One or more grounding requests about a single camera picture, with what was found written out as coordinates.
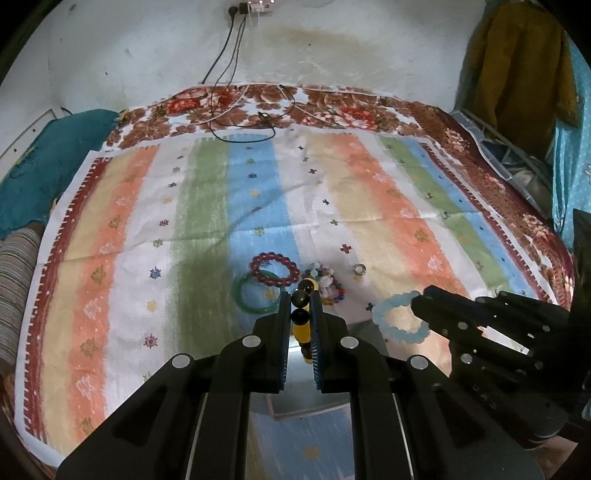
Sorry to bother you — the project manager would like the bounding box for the blue dotted cloth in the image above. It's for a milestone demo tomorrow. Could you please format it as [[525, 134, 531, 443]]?
[[551, 41, 591, 232]]

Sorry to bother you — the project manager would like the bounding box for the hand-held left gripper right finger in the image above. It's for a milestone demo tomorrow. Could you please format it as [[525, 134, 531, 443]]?
[[310, 292, 546, 480]]

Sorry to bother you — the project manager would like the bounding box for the metal jewelry box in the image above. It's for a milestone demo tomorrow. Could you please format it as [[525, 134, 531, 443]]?
[[271, 318, 389, 421]]

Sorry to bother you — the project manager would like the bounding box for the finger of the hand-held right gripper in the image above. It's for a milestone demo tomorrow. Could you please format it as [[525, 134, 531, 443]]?
[[475, 290, 574, 357], [410, 285, 546, 376]]

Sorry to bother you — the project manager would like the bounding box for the multicoloured bead bracelet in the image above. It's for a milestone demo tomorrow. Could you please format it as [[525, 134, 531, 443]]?
[[302, 261, 346, 306]]

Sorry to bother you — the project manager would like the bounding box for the striped pastel cloth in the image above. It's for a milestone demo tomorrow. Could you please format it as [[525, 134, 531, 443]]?
[[14, 122, 573, 480]]

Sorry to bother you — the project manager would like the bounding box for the grey checked cloth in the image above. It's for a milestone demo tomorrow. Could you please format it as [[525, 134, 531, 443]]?
[[451, 108, 556, 219]]

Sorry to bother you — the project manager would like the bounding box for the dark red bead bracelet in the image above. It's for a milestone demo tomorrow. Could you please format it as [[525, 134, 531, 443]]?
[[250, 252, 300, 286]]

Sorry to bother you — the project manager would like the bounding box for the white wall conduit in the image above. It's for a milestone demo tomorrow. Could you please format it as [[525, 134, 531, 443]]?
[[0, 106, 71, 155]]

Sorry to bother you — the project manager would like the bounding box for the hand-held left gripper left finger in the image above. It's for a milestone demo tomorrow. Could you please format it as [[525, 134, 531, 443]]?
[[55, 292, 292, 480]]

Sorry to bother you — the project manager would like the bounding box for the striped pillow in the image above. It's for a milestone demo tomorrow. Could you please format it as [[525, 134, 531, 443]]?
[[0, 226, 45, 371]]

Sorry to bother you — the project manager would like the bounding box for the light blue bead bracelet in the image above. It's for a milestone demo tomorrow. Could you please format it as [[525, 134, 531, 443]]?
[[371, 290, 431, 343]]

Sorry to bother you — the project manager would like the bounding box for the mustard yellow garment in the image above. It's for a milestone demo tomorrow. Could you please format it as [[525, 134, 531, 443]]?
[[464, 0, 581, 136]]

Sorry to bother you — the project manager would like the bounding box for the yellow and black bead bracelet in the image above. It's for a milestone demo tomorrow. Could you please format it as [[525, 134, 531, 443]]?
[[290, 278, 321, 363]]

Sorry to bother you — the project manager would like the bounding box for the black cable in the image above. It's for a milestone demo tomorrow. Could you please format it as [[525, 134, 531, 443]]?
[[226, 13, 246, 86], [201, 11, 297, 142]]

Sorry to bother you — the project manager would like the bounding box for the teal cloth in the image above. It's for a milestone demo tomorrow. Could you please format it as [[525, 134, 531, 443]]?
[[0, 109, 123, 241]]

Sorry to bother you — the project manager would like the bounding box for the white cable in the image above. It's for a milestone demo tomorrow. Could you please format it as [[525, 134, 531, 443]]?
[[202, 84, 325, 126]]

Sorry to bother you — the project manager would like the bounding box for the green jade bangle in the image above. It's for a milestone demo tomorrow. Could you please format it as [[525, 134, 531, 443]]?
[[232, 272, 284, 316]]

